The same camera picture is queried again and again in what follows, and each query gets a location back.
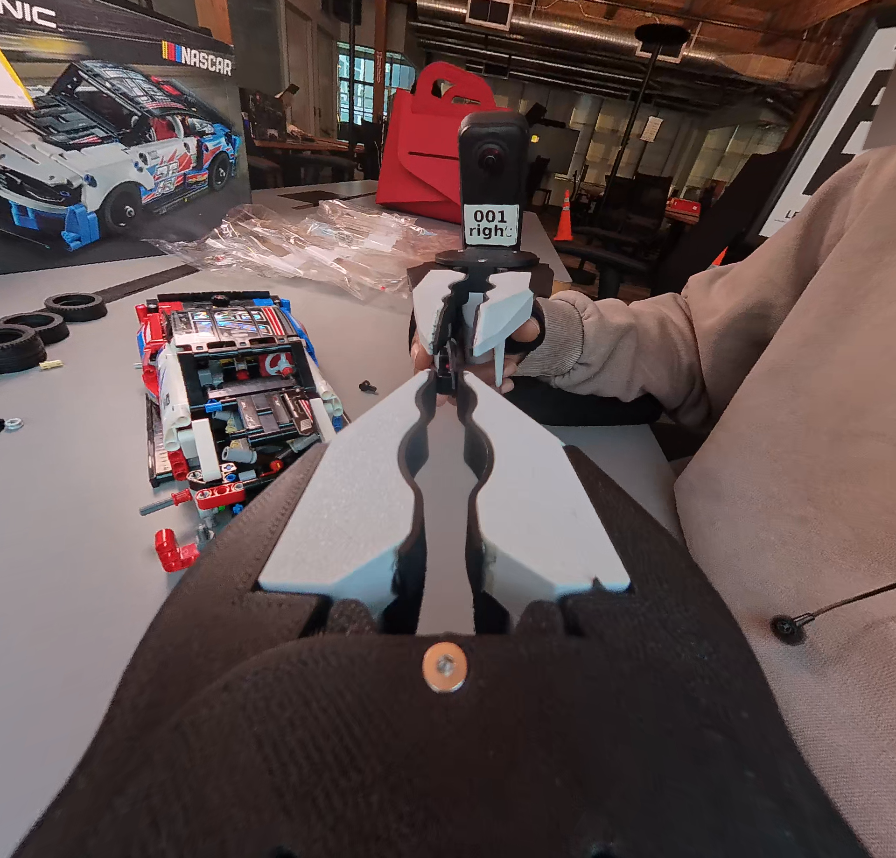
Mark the white air vent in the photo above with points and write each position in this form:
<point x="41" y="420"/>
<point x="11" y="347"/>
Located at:
<point x="490" y="11"/>

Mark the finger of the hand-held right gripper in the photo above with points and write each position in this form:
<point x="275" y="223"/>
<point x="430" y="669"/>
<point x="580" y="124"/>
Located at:
<point x="428" y="312"/>
<point x="507" y="308"/>

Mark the crumpled clear plastic bags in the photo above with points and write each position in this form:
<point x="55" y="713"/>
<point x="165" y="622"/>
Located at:
<point x="301" y="235"/>

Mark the person's right forearm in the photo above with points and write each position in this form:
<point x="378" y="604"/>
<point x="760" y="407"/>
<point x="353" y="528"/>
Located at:
<point x="630" y="354"/>

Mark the white paper notice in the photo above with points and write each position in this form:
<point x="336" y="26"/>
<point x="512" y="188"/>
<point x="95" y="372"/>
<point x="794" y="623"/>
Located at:
<point x="652" y="128"/>

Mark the person's beige sweatshirt torso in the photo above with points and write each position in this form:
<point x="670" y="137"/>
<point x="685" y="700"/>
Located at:
<point x="805" y="487"/>

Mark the red felt tote bag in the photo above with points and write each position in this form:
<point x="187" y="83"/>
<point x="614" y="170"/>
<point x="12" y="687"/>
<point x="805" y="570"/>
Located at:
<point x="420" y="172"/>

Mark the studio light on stand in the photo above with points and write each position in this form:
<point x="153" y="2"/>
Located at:
<point x="661" y="37"/>

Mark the white sign board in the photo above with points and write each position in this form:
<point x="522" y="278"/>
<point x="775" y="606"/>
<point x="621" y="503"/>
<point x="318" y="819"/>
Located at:
<point x="826" y="172"/>

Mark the orange traffic cone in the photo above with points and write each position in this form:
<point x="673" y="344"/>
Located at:
<point x="719" y="257"/>
<point x="563" y="224"/>

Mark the red box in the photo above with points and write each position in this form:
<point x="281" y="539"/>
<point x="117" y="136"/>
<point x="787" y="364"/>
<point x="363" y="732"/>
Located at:
<point x="682" y="210"/>

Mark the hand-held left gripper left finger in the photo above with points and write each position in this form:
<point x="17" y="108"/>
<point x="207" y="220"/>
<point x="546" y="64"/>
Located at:
<point x="336" y="515"/>

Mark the toy brick race car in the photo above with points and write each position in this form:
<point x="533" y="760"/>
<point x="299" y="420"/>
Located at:
<point x="231" y="375"/>

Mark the printed toy car box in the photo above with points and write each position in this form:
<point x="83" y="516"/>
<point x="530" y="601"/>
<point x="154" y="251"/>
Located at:
<point x="105" y="158"/>

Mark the person's right hand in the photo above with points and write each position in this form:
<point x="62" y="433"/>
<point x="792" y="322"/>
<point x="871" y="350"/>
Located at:
<point x="521" y="373"/>

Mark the black toy rubber tyre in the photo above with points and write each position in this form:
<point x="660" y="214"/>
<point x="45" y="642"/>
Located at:
<point x="75" y="306"/>
<point x="12" y="350"/>
<point x="38" y="326"/>

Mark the black office chair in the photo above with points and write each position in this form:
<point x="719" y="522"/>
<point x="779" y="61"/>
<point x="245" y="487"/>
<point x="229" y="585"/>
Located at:
<point x="630" y="242"/>

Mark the black toy brick part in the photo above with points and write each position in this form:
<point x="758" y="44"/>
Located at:
<point x="446" y="382"/>

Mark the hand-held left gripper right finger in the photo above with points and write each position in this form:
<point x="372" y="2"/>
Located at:
<point x="553" y="515"/>

